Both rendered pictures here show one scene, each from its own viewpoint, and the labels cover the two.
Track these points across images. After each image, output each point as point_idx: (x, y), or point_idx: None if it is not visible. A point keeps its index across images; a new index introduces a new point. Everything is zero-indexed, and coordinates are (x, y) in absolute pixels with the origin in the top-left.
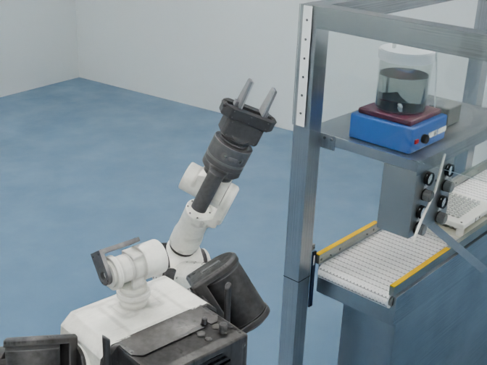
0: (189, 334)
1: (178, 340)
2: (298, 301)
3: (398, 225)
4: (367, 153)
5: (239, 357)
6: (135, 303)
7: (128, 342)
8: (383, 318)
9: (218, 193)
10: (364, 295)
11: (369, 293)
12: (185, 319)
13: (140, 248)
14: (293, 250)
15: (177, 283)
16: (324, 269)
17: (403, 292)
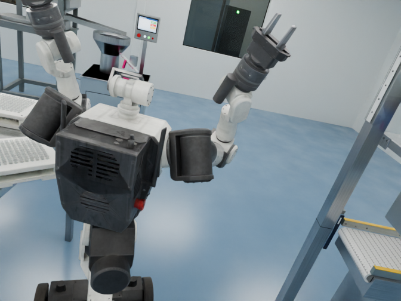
0: (114, 136)
1: (104, 134)
2: (315, 238)
3: (400, 223)
4: None
5: (127, 169)
6: (121, 113)
7: (86, 120)
8: (360, 286)
9: (232, 95)
10: (354, 261)
11: (358, 263)
12: (127, 132)
13: (136, 80)
14: (327, 205)
15: (167, 128)
16: (343, 230)
17: (385, 280)
